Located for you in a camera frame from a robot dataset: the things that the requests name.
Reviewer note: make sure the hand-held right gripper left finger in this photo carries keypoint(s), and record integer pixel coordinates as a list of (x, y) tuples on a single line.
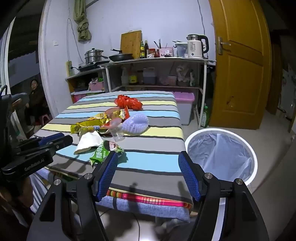
[(106, 176)]

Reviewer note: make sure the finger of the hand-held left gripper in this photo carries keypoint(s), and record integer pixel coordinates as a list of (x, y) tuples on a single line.
[(62, 141), (52, 137)]

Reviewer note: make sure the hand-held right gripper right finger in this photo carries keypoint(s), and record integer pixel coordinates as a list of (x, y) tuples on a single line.
[(189, 176)]

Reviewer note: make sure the green snack packet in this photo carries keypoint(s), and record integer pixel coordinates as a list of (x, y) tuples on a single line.
[(101, 153)]

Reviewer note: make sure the white paper wrapper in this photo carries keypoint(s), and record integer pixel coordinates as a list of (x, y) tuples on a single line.
[(89, 141)]

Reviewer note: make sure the long yellow snack wrapper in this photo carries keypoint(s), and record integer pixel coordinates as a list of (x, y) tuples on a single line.
[(90, 126)]

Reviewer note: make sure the clear bin liner bag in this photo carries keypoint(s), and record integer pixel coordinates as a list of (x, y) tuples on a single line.
[(219, 153)]

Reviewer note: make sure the clear plastic cup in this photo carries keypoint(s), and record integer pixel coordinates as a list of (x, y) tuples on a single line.
[(117, 134)]

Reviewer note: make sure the gold foil wrapper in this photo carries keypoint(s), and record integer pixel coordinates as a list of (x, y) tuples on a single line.
[(98, 115)]

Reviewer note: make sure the lavender plastic scrubber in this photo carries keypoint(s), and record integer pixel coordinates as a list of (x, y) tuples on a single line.
[(135, 124)]

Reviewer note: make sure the small yellow snack packet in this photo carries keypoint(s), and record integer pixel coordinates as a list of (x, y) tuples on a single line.
[(120, 114)]

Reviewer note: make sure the small red yellow packet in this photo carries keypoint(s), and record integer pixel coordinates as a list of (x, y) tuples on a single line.
[(126, 112)]

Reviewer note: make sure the white round trash bin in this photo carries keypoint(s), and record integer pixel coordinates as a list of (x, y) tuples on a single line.
[(252, 148)]

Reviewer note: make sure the red plastic bag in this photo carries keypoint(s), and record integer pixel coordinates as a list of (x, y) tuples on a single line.
[(129, 103)]

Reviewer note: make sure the person's left forearm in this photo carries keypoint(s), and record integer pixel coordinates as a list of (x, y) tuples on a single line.
[(13, 208)]

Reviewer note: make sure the red plastic stool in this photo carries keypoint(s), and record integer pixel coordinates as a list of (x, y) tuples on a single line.
[(44, 119)]

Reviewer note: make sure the colourful striped mat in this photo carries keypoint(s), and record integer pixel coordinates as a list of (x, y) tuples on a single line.
[(150, 199)]

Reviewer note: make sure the blue grey blanket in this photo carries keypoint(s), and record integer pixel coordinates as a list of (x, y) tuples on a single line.
[(138, 209)]

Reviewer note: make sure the striped bed sheet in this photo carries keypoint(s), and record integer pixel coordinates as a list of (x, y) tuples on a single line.
[(150, 143)]

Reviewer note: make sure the green plastic bottle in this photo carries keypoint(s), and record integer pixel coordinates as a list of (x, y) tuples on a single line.
[(204, 118)]

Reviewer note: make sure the pink woven basket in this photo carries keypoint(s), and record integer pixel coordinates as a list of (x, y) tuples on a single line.
[(96, 87)]

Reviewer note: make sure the yellow power strip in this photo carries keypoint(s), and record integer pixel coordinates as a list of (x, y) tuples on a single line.
[(69, 68)]

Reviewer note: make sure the low kitchen rack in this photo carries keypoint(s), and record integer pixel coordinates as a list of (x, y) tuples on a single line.
[(85, 74)]

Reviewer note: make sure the pink lid storage box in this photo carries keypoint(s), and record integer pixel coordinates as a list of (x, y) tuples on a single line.
[(183, 102)]

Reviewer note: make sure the black induction cooker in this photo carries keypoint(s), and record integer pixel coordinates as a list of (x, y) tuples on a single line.
[(92, 66)]

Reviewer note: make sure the white plastic bottle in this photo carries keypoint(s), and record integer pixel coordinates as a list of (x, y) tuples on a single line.
[(124, 77)]

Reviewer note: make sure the stainless steamer pot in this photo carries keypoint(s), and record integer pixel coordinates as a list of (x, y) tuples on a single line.
[(93, 56)]

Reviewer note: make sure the yellow label oil bottle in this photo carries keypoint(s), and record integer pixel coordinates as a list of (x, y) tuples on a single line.
[(132, 78)]

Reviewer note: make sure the pink plastic bowl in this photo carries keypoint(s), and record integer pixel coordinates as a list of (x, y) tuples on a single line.
[(171, 80)]

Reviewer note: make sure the bundle of plastic bags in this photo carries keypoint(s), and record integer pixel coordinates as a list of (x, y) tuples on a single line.
[(183, 75)]

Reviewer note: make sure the black frying pan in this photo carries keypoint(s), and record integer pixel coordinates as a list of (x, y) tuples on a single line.
[(121, 56)]

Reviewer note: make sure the blue plastic jug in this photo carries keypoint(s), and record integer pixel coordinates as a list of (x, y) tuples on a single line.
[(149, 76)]

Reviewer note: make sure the yellow wooden door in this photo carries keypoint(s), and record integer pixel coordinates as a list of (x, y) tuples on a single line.
[(240, 81)]

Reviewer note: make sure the green hanging cloth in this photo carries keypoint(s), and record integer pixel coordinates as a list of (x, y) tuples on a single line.
[(83, 27)]

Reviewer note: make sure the tall metal kitchen rack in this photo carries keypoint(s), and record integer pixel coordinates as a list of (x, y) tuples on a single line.
[(161, 60)]

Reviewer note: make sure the wooden cutting board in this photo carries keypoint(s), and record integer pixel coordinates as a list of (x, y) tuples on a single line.
[(130, 42)]

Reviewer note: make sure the dark sauce bottle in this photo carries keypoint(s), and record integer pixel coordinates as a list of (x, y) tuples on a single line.
[(146, 49)]

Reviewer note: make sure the pink utensil holder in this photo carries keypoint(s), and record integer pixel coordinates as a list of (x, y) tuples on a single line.
[(165, 52)]

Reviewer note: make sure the red sauce jar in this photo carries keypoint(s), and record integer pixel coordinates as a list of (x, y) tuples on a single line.
[(152, 52)]

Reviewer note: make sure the clear plastic container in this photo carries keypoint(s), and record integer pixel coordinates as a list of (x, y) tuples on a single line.
[(181, 49)]

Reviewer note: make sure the white electric kettle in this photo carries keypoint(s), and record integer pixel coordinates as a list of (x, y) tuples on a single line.
[(194, 47)]

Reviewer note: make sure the white wall switch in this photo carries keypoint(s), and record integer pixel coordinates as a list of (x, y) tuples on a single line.
[(55, 42)]

